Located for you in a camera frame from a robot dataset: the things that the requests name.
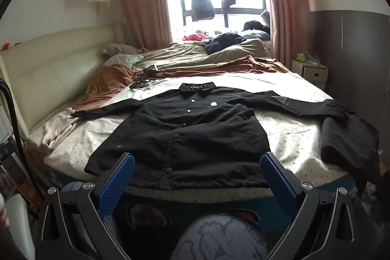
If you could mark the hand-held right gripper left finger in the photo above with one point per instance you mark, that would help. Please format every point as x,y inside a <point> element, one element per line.
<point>117,183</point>

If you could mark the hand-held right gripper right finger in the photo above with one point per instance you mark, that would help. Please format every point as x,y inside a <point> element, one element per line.
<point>278,183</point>

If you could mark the black button shirt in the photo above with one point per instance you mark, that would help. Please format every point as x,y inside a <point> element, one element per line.
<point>189,138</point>

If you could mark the black clothes pile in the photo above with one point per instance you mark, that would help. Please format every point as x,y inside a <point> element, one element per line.
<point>224,41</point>

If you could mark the cartoon print bed cover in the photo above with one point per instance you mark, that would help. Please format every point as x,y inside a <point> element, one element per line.
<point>152,211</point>

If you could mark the floral bed sheet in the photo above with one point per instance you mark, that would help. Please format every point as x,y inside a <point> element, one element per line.
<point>292,138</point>

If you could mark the person's leg grey patterned pants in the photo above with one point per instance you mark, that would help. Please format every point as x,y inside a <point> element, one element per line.
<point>222,238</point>

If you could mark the folded black garment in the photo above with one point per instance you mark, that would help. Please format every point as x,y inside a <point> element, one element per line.
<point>347,141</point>

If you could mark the cream bed sheet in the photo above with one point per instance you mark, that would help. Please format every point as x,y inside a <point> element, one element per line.
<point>58,129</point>

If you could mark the brown blanket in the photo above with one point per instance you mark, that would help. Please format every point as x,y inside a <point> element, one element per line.
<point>112,77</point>

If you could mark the white nightstand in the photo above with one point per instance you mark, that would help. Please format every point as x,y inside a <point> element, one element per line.
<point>312,74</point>

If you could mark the pale green pillow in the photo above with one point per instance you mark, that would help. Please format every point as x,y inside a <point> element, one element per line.
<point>125,60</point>

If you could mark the green yellow packet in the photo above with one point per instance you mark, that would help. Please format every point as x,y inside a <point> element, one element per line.
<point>301,58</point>

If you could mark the cream padded headboard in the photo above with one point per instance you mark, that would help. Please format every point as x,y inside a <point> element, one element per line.
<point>54,71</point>

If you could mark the grey wardrobe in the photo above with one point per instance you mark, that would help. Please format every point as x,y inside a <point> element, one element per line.
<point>356,65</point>

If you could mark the beige duvet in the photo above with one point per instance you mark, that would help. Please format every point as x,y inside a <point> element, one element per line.
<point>182,54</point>

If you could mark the dark bags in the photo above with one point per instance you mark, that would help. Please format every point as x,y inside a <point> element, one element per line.
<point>256,27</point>

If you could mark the red pink cloth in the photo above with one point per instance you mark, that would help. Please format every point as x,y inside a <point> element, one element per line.
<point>195,35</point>

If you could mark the small orange toy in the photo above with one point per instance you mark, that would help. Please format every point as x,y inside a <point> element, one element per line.
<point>6,46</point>

